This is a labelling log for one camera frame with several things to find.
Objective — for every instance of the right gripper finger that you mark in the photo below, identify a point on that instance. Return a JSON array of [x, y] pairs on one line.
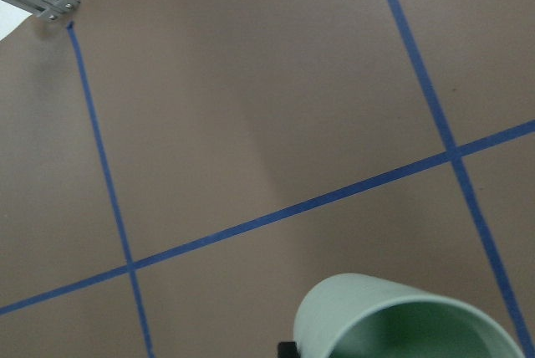
[[287, 349]]

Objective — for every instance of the green plastic cup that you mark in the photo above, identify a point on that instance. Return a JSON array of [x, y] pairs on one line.
[[356, 315]]

